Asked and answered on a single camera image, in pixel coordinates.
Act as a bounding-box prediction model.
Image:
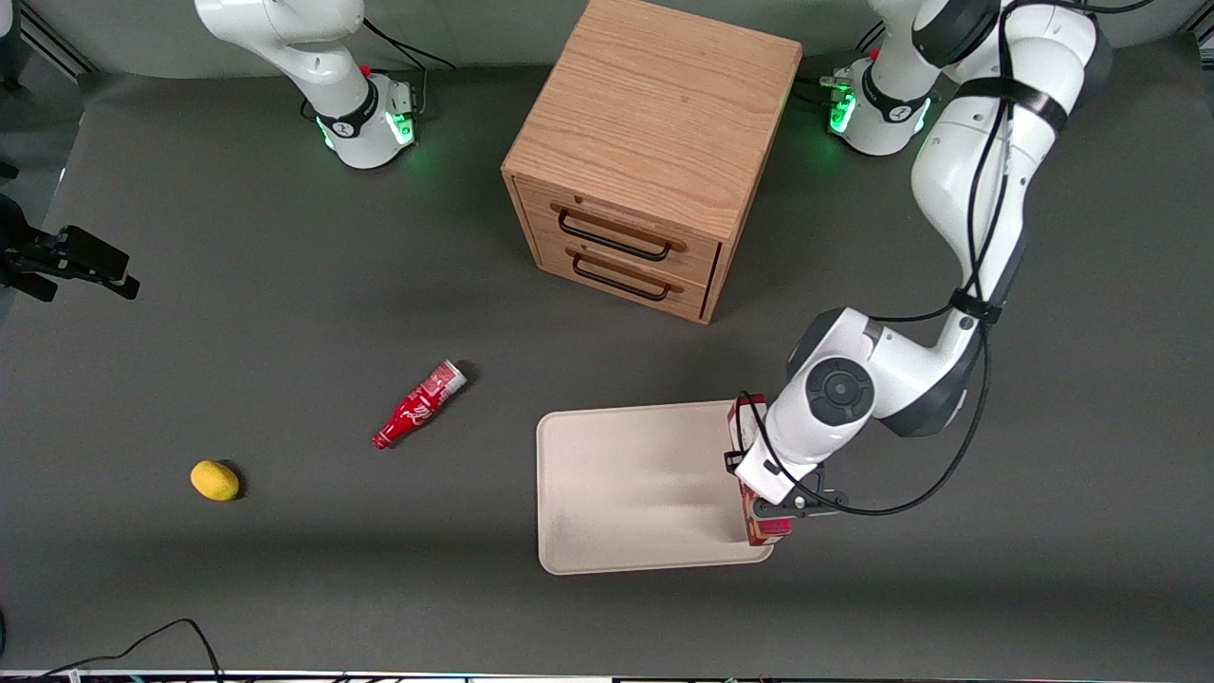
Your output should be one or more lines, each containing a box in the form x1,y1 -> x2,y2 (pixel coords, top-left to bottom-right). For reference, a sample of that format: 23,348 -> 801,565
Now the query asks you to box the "beige rectangular tray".
535,399 -> 776,577

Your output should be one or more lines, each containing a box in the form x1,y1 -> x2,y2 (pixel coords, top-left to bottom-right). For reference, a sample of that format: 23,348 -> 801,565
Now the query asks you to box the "yellow lemon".
190,460 -> 241,503

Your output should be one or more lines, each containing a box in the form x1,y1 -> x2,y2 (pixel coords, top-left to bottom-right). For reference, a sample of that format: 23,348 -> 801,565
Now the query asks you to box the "black right arm base cable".
362,17 -> 458,115

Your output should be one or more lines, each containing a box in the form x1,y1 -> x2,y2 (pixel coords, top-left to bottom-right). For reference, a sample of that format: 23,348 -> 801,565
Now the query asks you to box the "wooden drawer front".
533,233 -> 712,322
517,179 -> 722,286

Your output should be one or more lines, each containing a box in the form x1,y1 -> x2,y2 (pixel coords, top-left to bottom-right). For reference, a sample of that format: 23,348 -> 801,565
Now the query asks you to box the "wooden two-drawer cabinet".
501,0 -> 805,326

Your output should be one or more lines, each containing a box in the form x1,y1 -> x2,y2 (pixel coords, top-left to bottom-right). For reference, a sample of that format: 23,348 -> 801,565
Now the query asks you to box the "black left arm base cable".
795,38 -> 888,107

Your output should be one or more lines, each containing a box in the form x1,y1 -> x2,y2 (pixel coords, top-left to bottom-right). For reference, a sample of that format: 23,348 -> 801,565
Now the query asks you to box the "aluminium frame rail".
17,3 -> 99,79

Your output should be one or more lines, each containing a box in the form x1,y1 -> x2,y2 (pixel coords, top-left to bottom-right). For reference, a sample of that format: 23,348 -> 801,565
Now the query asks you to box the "black arm base cable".
795,38 -> 888,107
362,17 -> 458,115

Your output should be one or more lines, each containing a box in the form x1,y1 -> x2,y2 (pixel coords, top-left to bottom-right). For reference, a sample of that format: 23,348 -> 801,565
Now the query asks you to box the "red soda bottle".
372,360 -> 469,451

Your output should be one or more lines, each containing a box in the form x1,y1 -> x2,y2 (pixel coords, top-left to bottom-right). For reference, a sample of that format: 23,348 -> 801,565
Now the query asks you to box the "red cookie box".
727,397 -> 795,547

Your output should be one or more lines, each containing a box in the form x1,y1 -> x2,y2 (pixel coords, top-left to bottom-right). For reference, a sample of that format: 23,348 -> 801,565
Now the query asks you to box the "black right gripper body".
0,226 -> 131,284

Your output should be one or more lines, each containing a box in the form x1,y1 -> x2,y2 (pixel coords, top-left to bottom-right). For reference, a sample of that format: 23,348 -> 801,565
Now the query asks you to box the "black cable on table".
0,618 -> 225,683

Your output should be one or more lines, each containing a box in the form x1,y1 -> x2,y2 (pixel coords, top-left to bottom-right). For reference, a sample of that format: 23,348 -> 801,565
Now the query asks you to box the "black metal drawer handle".
571,253 -> 672,304
557,209 -> 672,263

